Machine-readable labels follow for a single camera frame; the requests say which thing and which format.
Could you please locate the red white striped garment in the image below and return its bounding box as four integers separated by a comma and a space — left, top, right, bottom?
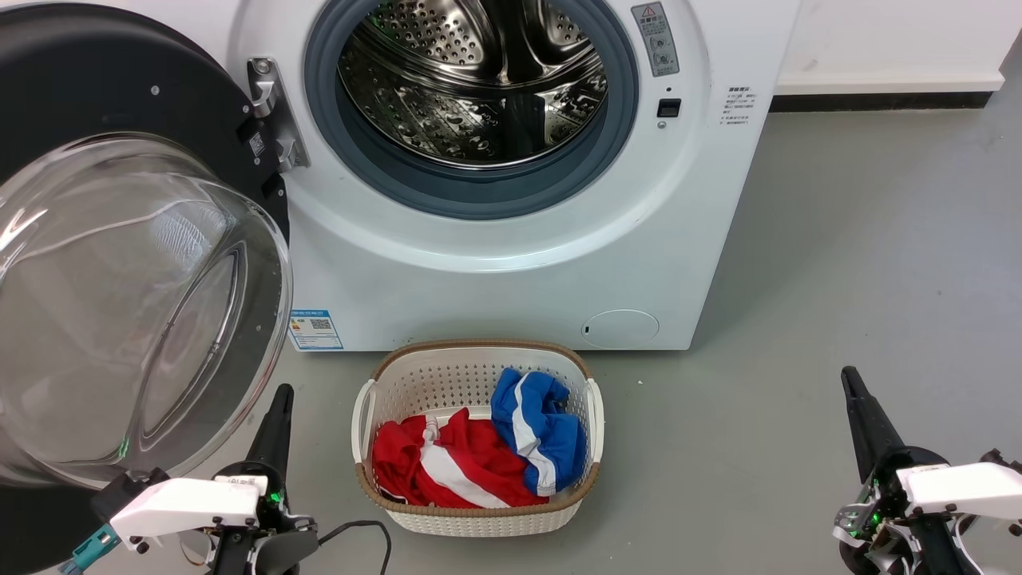
371, 407, 552, 510

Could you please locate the small printed text sticker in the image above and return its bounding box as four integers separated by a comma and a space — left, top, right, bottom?
718, 85, 754, 128

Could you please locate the round black washer door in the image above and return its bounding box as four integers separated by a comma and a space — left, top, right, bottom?
0, 2, 295, 575

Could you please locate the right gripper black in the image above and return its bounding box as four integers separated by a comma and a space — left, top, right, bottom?
835, 366, 951, 541

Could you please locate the blue white striped garment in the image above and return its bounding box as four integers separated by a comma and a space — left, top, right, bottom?
489, 367, 588, 497

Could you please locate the silver metal door hinge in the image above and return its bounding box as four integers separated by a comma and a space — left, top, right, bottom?
245, 57, 311, 173

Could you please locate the white perforated laundry basket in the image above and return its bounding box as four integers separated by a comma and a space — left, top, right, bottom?
351, 339, 606, 538

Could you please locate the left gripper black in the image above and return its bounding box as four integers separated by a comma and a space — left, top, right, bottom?
212, 383, 318, 533

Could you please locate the white wall skirting ledge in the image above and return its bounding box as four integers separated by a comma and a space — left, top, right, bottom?
773, 72, 1006, 96

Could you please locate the white front-load washing machine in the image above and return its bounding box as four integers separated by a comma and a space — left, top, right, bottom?
227, 0, 804, 353

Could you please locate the blue energy label sticker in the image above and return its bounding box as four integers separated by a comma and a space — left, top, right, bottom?
288, 307, 345, 352

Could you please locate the round white filter cover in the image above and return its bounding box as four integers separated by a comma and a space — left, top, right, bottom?
580, 309, 661, 350

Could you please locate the grey warning label sticker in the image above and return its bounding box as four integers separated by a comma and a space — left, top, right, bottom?
631, 2, 682, 79

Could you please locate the steel perforated washer drum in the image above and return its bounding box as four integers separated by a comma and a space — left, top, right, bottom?
339, 0, 610, 171

